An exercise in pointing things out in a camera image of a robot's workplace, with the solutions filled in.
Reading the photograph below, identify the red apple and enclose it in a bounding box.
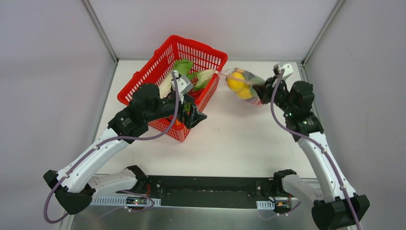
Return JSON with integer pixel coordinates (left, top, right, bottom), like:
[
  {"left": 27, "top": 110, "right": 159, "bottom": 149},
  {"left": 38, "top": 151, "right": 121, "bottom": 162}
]
[{"left": 249, "top": 97, "right": 262, "bottom": 106}]

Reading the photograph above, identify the green romaine leaf bunch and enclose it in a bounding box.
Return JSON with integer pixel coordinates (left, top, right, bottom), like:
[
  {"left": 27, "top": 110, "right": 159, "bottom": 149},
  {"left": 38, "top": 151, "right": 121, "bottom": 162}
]
[{"left": 243, "top": 71, "right": 265, "bottom": 97}]

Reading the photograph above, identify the yellow lemon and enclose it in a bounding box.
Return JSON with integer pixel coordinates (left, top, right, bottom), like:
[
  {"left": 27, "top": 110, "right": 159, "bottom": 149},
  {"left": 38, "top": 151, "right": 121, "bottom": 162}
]
[
  {"left": 226, "top": 72, "right": 246, "bottom": 92},
  {"left": 236, "top": 87, "right": 253, "bottom": 100}
]

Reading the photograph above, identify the clear pink-dotted zip bag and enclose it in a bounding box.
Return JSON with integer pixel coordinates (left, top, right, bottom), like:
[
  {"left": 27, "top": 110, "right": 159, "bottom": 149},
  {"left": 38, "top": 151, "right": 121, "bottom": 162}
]
[{"left": 217, "top": 68, "right": 265, "bottom": 106}]

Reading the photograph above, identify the pale green napa cabbage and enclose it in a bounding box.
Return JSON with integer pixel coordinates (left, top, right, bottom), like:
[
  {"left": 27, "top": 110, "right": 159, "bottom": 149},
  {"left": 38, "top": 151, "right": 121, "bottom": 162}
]
[{"left": 159, "top": 59, "right": 193, "bottom": 99}]

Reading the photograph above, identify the red plastic basket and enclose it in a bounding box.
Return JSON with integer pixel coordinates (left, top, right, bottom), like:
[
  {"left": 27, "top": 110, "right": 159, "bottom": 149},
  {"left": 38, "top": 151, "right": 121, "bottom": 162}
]
[{"left": 117, "top": 35, "right": 228, "bottom": 142}]

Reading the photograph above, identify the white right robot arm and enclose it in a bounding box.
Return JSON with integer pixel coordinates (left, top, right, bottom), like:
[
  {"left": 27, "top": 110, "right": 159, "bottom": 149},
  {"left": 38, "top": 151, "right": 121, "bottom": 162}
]
[{"left": 253, "top": 77, "right": 370, "bottom": 230}]

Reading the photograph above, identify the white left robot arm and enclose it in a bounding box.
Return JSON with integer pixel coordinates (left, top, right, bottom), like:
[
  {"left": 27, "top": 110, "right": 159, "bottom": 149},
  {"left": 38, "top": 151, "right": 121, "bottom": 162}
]
[{"left": 44, "top": 83, "right": 207, "bottom": 215}]

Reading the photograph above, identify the purple red grape bunch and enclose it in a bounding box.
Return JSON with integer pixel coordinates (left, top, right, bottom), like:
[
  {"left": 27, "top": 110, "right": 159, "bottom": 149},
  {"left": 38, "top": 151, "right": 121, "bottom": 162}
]
[{"left": 190, "top": 75, "right": 199, "bottom": 86}]

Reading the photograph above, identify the light green lettuce head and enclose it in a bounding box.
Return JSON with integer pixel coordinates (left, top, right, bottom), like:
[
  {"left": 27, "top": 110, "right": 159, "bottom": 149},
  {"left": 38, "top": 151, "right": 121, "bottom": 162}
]
[{"left": 187, "top": 69, "right": 216, "bottom": 91}]

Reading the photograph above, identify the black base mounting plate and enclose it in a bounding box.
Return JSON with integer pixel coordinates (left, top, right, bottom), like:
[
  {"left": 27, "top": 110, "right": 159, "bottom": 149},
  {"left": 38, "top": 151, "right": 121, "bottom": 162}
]
[{"left": 130, "top": 175, "right": 293, "bottom": 209}]

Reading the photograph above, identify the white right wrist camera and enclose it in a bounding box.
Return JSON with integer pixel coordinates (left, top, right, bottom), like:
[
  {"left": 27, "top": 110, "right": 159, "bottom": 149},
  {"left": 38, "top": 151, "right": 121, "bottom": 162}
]
[{"left": 273, "top": 62, "right": 294, "bottom": 81}]

